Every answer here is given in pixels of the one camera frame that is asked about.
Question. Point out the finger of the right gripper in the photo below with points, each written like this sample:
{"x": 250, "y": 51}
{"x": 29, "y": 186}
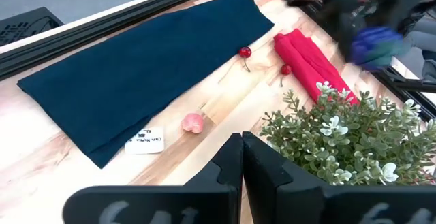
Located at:
{"x": 408, "y": 24}
{"x": 347, "y": 36}

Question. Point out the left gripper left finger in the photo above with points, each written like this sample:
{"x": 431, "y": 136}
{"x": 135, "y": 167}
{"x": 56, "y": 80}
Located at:
{"x": 153, "y": 203}

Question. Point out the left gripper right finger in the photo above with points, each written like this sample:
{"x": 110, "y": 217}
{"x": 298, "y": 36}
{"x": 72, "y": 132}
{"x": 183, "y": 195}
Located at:
{"x": 340, "y": 207}

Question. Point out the purple toy grape bunch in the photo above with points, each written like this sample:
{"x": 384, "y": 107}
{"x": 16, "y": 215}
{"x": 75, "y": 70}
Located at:
{"x": 374, "y": 43}

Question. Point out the red toy cherry with stem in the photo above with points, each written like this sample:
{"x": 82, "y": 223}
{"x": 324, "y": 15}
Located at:
{"x": 245, "y": 51}
{"x": 285, "y": 69}

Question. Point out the person's leg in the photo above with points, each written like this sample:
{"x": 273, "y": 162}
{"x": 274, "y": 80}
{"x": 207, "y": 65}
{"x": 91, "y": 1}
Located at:
{"x": 424, "y": 42}

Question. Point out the red towel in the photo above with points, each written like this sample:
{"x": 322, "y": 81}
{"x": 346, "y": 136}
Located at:
{"x": 306, "y": 60}

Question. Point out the green artificial potted plant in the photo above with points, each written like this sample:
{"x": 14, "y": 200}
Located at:
{"x": 357, "y": 142}

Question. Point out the pink lumpy toy fruit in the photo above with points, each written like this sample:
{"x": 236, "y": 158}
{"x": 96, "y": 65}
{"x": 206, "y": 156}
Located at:
{"x": 192, "y": 123}

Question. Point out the navy blue towel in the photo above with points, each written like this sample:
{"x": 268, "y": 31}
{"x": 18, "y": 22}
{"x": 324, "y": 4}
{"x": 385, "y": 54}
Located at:
{"x": 136, "y": 74}

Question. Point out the black perforated panel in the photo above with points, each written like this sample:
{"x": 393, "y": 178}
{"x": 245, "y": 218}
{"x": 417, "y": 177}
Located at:
{"x": 24, "y": 26}

